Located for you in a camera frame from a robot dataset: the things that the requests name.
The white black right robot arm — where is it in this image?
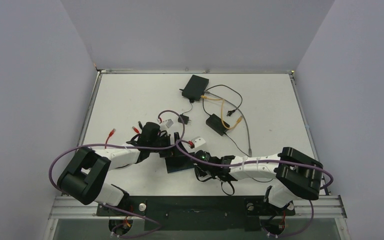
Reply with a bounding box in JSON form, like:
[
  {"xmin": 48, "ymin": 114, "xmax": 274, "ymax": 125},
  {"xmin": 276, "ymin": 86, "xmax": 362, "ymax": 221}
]
[{"xmin": 193, "ymin": 147, "xmax": 323, "ymax": 214}]

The black adapter mains cord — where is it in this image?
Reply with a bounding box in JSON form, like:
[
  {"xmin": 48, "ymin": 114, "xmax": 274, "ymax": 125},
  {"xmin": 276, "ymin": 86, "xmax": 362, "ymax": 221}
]
[{"xmin": 201, "ymin": 84, "xmax": 244, "ymax": 118}]

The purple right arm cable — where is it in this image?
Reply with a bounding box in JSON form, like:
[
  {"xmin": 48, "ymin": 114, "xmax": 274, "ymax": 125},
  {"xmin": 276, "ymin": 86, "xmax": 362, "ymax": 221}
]
[{"xmin": 175, "ymin": 139, "xmax": 335, "ymax": 190}]

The black power adapter brick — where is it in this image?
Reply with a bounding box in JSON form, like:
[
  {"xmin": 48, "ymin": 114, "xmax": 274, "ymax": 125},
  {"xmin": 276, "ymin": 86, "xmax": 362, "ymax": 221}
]
[{"xmin": 205, "ymin": 113, "xmax": 230, "ymax": 136}]

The black mounting base plate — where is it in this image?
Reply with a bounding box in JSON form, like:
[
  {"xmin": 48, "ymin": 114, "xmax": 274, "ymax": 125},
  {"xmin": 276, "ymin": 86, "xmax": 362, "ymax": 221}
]
[{"xmin": 95, "ymin": 196, "xmax": 296, "ymax": 232}]

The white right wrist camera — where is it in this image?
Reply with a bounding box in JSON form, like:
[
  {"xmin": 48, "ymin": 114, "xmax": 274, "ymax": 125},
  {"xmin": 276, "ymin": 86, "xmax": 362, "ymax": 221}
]
[{"xmin": 191, "ymin": 136, "xmax": 208, "ymax": 152}]

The red orange ethernet cable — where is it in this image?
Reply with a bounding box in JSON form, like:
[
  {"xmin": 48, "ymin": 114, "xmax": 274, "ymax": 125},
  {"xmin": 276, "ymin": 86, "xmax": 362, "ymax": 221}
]
[{"xmin": 104, "ymin": 125, "xmax": 142, "ymax": 149}]

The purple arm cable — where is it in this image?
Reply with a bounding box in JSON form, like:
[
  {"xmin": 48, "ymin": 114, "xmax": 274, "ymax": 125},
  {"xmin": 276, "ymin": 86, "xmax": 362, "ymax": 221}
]
[
  {"xmin": 175, "ymin": 139, "xmax": 335, "ymax": 190},
  {"xmin": 48, "ymin": 109, "xmax": 186, "ymax": 193}
]

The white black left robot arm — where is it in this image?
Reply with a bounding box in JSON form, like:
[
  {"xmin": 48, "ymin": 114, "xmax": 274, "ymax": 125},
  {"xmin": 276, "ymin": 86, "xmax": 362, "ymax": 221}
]
[{"xmin": 56, "ymin": 119, "xmax": 173, "ymax": 215}]

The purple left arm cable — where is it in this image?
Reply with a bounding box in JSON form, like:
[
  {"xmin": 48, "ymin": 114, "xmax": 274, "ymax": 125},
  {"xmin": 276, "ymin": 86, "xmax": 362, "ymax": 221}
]
[{"xmin": 48, "ymin": 109, "xmax": 186, "ymax": 193}]

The small black wall adapter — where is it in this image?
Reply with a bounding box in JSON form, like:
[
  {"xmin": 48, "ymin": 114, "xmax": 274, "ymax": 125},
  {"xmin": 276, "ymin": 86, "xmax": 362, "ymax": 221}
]
[{"xmin": 177, "ymin": 114, "xmax": 190, "ymax": 125}]

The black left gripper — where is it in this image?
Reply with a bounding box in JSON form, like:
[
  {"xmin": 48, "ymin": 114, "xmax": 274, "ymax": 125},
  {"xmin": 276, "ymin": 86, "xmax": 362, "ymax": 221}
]
[{"xmin": 149, "ymin": 132, "xmax": 188, "ymax": 158}]

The small black labelled switch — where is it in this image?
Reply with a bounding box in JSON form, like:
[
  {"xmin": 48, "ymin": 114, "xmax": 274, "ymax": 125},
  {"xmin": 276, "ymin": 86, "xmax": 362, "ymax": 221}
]
[{"xmin": 165, "ymin": 155, "xmax": 194, "ymax": 174}]

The large black network switch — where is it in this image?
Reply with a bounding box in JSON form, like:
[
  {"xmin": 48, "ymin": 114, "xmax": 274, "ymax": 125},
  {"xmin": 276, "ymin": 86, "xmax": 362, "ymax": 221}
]
[{"xmin": 181, "ymin": 75, "xmax": 209, "ymax": 103}]

